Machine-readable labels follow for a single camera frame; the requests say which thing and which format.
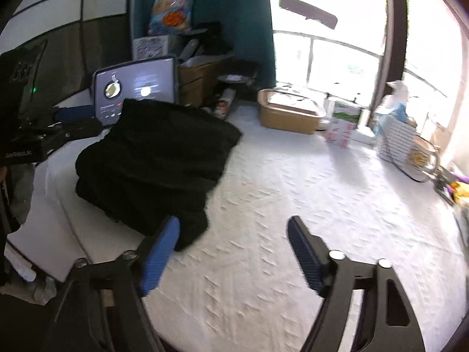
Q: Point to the cardboard box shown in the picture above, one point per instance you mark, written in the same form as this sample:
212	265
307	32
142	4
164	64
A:
198	84

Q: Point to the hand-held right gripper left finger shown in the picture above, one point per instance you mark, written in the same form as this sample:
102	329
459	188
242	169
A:
161	256

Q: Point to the white printed box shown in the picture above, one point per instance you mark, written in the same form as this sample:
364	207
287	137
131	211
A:
150	47

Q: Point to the colourful snack bag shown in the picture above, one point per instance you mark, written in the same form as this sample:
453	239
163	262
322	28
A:
172	11

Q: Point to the white green carton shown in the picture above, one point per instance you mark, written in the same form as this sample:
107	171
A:
344	117

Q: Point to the black pants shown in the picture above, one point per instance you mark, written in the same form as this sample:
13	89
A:
154	161

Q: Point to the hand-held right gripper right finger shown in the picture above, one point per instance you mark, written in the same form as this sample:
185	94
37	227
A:
307	256

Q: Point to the glass mug with label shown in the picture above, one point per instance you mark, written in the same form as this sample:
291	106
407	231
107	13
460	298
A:
419	159

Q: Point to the yellow soft item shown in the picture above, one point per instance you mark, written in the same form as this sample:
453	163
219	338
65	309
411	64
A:
462	190

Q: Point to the spray can with red label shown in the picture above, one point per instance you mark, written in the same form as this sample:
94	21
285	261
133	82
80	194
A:
224	104

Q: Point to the white textured table cover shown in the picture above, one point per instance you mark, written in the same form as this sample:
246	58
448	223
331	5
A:
274	176

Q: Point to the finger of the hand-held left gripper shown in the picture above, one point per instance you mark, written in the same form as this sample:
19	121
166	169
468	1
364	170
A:
75	113
73	134

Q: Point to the grey white roll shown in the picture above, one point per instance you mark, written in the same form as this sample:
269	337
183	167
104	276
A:
190	48

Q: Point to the tan plastic container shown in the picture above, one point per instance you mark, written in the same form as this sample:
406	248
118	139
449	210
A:
289	121

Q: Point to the black desk lamp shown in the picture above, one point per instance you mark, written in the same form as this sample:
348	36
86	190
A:
307	11

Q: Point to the white striped box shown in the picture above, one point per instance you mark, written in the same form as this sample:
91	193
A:
395	143

